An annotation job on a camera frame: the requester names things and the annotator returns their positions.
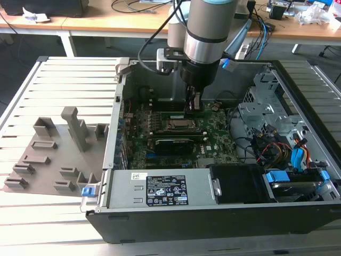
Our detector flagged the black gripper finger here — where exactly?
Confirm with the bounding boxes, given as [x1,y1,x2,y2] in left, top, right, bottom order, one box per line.
[184,85,196,115]
[194,91,205,114]

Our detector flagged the green RAM stick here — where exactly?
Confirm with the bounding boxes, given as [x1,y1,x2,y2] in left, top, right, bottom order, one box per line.
[160,111,187,120]

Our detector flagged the black RAM slot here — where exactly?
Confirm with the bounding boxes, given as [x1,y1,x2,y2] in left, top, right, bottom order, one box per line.
[150,129,207,135]

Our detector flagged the silver CPU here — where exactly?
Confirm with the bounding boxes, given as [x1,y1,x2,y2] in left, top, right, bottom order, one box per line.
[172,119,195,128]

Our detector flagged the CPU socket with cover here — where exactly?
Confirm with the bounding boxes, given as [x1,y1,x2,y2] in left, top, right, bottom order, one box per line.
[161,118,200,132]

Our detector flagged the green motherboard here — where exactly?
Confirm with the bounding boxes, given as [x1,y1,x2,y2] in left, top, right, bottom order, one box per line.
[121,100,240,170]

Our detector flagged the black graphics card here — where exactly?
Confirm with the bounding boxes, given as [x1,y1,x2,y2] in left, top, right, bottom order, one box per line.
[154,137,197,156]

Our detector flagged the white power strip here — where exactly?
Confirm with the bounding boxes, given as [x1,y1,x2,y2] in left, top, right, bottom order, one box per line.
[235,44,250,60]

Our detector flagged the silver metal drive cage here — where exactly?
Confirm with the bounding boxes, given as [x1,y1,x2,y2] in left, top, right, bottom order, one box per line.
[238,71,307,142]

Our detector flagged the black desktop box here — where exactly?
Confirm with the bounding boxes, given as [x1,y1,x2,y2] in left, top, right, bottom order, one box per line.
[234,0,256,20]

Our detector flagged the black plastic shroud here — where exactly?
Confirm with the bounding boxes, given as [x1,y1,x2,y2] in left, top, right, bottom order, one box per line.
[207,164,270,205]

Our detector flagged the black desktop device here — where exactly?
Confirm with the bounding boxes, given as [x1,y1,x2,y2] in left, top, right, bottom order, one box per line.
[268,4,289,20]

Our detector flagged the hard disk blue carrier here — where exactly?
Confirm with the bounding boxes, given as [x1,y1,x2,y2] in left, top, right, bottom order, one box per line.
[262,169,334,203]

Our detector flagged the silver power supply with label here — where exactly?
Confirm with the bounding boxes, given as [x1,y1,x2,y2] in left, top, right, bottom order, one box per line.
[106,169,222,209]

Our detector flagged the black open PC case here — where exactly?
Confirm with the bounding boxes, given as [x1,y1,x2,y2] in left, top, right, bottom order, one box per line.
[85,57,341,245]

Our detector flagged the clear plastic bag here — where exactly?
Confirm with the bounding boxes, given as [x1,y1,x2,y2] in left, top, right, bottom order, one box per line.
[297,2,330,26]

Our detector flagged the wooden desk white legs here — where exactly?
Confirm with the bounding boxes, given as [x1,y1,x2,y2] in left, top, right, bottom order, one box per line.
[0,0,171,58]

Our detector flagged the black chair base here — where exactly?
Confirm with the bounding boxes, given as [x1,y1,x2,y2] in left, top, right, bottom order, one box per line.
[319,45,341,57]

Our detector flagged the grey parts rack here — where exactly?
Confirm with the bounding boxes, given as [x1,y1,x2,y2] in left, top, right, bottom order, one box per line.
[3,106,111,197]

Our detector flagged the black monitor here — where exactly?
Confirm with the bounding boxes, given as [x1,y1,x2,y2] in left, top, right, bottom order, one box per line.
[0,0,84,18]

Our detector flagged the crumpled white paper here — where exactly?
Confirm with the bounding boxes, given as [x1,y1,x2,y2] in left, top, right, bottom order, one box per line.
[22,6,51,22]

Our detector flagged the black camera bracket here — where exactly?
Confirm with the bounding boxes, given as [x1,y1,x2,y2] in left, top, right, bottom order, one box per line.
[163,47,188,61]

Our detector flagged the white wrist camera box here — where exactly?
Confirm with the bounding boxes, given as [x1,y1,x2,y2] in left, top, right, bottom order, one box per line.
[156,48,180,73]

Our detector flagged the black camera cable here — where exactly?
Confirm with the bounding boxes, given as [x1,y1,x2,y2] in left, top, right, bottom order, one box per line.
[137,0,193,75]

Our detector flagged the black wire bundle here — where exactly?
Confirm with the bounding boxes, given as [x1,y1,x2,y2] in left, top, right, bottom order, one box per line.
[228,106,267,165]

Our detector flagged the blue cable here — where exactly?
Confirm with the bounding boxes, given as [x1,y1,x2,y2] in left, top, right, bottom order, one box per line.
[256,20,270,61]

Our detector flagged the red yellow wire bundle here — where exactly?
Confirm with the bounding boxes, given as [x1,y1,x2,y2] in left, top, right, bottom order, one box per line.
[262,141,293,162]

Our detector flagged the coiled black cable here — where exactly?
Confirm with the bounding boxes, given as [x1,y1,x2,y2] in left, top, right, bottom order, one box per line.
[111,0,171,13]

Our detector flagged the orange wire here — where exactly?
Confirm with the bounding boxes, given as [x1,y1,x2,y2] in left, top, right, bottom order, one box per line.
[294,134,312,169]

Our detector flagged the flat blue wire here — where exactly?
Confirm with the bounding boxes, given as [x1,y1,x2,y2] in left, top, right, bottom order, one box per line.
[291,148,305,173]

